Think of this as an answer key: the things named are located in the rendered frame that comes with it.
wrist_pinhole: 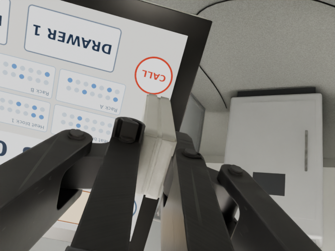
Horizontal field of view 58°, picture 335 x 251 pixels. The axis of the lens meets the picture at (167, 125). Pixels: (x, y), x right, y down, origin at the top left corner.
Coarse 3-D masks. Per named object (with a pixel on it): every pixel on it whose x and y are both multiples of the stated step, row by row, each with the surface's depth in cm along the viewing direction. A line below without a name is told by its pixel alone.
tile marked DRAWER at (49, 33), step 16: (32, 16) 30; (48, 16) 30; (64, 16) 30; (32, 32) 30; (48, 32) 31; (64, 32) 31; (80, 32) 31; (96, 32) 31; (112, 32) 31; (32, 48) 31; (48, 48) 31; (64, 48) 31; (80, 48) 31; (96, 48) 31; (112, 48) 31; (80, 64) 32; (96, 64) 32; (112, 64) 32
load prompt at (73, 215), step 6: (84, 192) 37; (78, 198) 37; (84, 198) 37; (78, 204) 37; (84, 204) 37; (72, 210) 38; (78, 210) 38; (66, 216) 38; (72, 216) 38; (78, 216) 38; (66, 222) 38; (72, 222) 38; (78, 222) 38
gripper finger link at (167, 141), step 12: (168, 108) 17; (168, 120) 15; (168, 132) 13; (168, 144) 12; (156, 156) 13; (168, 156) 13; (156, 168) 13; (156, 180) 13; (144, 192) 13; (156, 192) 13
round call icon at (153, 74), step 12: (144, 60) 32; (156, 60) 32; (168, 60) 32; (144, 72) 32; (156, 72) 32; (168, 72) 32; (132, 84) 33; (144, 84) 33; (156, 84) 33; (168, 84) 33; (168, 96) 33
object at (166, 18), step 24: (72, 0) 30; (96, 0) 30; (120, 0) 30; (144, 0) 30; (168, 24) 31; (192, 24) 31; (192, 48) 32; (192, 72) 32; (144, 216) 38; (144, 240) 40
